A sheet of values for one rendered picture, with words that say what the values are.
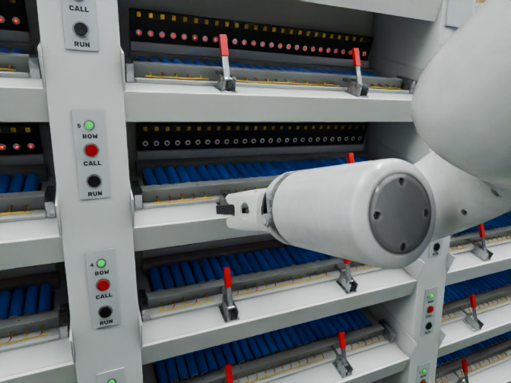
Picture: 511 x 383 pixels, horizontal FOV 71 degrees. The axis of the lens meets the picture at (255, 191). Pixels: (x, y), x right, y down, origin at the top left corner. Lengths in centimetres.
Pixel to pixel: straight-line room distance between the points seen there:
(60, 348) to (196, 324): 21
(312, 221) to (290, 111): 36
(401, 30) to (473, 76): 74
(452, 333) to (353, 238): 89
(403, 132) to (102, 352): 74
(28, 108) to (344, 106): 50
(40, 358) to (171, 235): 26
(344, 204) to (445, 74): 11
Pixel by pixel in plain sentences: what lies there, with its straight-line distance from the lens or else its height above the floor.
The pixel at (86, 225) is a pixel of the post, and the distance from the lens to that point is 57.
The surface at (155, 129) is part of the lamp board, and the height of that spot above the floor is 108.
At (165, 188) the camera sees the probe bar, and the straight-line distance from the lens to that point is 63.
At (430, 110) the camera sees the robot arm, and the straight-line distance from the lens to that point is 22.
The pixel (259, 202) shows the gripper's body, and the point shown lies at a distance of 40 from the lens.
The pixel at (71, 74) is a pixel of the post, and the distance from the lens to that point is 55.
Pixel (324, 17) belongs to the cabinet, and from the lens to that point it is 93.
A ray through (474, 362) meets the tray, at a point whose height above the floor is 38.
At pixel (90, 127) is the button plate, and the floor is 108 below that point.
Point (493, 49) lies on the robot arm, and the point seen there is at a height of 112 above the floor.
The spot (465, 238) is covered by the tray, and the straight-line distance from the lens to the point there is 113.
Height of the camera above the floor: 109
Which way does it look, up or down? 11 degrees down
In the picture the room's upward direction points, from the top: straight up
